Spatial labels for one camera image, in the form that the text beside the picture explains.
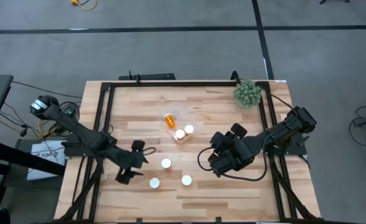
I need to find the black aluminium table frame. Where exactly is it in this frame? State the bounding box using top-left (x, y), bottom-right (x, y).
top-left (54, 79), bottom-right (322, 224)

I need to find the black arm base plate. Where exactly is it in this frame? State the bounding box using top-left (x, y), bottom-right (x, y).
top-left (263, 133), bottom-right (308, 156)
top-left (60, 134), bottom-right (93, 157)

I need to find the green succulent in white pot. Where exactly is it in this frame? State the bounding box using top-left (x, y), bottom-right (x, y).
top-left (232, 78), bottom-right (263, 109)

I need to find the white paper sheet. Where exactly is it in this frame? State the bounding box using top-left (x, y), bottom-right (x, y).
top-left (26, 139), bottom-right (68, 181)

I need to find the black power box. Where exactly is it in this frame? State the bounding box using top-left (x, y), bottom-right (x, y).
top-left (60, 101), bottom-right (80, 121)

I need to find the black floor cable loop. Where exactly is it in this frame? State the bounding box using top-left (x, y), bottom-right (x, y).
top-left (348, 105), bottom-right (366, 149)

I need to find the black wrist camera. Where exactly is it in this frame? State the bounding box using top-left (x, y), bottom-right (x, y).
top-left (131, 139), bottom-right (146, 152)
top-left (230, 123), bottom-right (248, 138)

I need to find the black desk crossbar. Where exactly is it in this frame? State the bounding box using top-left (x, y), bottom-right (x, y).
top-left (0, 138), bottom-right (66, 177)

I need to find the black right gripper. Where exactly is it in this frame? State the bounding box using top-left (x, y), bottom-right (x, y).
top-left (207, 131), bottom-right (258, 179)

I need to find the flat black bar device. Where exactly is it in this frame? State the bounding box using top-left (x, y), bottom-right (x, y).
top-left (118, 70), bottom-right (177, 81)

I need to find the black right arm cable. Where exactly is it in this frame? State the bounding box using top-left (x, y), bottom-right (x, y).
top-left (197, 136), bottom-right (268, 182)

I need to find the yellow extension cable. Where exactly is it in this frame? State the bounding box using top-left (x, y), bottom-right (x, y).
top-left (70, 0), bottom-right (97, 11)

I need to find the clear plastic basket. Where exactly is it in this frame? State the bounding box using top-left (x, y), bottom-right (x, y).
top-left (160, 107), bottom-right (198, 146)

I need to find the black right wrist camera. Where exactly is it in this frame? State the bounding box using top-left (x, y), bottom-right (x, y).
top-left (230, 123), bottom-right (248, 138)

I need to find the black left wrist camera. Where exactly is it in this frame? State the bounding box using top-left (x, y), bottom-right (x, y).
top-left (131, 139), bottom-right (146, 152)

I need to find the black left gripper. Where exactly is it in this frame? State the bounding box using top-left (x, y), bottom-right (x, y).
top-left (115, 149), bottom-right (150, 185)

